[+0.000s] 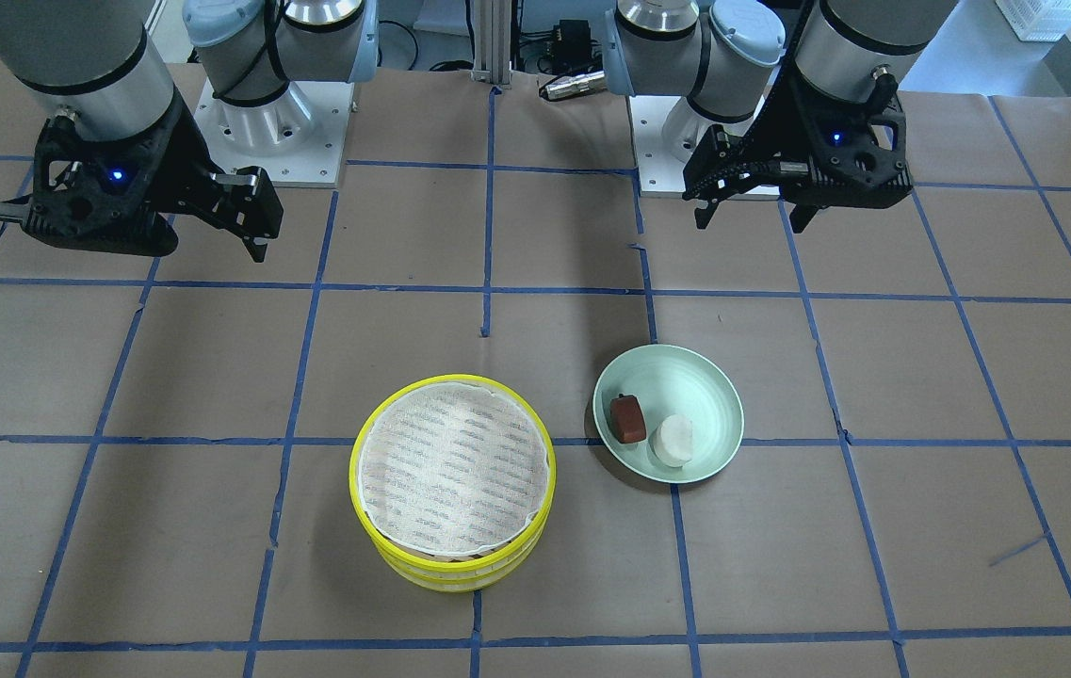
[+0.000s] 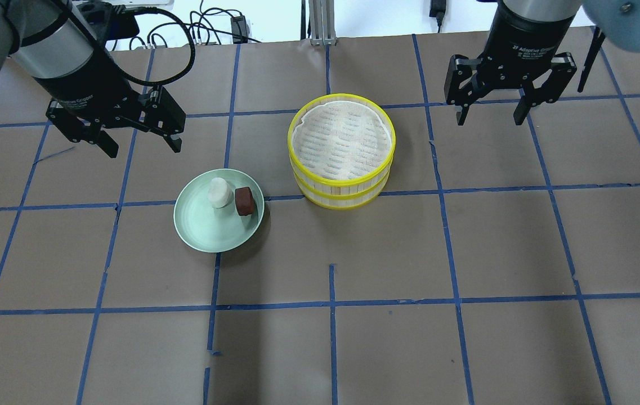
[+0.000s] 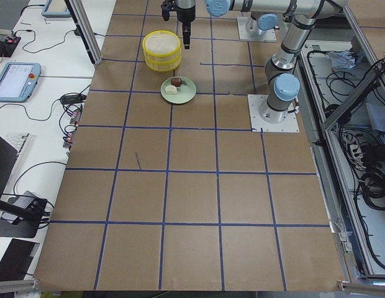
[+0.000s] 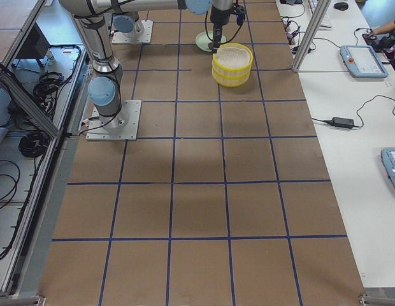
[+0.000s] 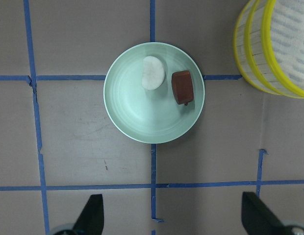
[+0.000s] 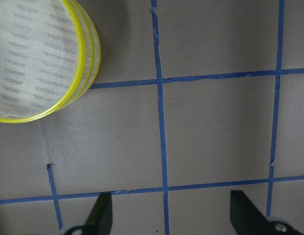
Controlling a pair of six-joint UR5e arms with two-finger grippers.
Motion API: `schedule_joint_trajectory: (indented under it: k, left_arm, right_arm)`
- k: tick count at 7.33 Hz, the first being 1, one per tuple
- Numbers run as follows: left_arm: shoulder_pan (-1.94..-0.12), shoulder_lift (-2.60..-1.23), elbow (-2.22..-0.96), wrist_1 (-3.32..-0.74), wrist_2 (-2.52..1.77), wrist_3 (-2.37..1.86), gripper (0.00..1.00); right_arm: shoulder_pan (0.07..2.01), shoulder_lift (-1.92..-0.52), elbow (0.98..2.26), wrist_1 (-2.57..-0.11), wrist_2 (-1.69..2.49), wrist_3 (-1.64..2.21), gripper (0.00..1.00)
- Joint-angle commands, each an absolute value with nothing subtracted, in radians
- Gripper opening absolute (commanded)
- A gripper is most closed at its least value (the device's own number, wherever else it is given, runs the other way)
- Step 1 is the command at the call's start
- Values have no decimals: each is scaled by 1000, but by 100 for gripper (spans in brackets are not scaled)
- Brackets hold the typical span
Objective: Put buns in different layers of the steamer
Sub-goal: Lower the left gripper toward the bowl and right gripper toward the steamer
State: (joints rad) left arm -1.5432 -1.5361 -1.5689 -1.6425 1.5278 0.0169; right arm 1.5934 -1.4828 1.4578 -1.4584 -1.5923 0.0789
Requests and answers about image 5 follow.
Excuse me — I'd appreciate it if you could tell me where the brown bun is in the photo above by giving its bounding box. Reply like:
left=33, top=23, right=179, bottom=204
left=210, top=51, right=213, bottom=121
left=171, top=70, right=194, bottom=106

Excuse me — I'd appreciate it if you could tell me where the light green plate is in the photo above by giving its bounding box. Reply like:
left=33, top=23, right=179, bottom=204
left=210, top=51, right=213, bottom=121
left=103, top=42, right=205, bottom=143

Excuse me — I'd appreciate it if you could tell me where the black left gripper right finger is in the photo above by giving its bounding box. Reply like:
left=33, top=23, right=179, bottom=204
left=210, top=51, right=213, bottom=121
left=241, top=192, right=285, bottom=235

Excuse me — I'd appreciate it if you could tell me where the white steamed bun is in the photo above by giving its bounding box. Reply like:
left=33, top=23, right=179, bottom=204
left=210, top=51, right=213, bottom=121
left=141, top=56, right=165, bottom=91

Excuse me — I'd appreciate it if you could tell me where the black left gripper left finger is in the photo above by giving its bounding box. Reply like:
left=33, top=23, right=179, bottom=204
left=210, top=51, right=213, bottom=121
left=73, top=194, right=104, bottom=235

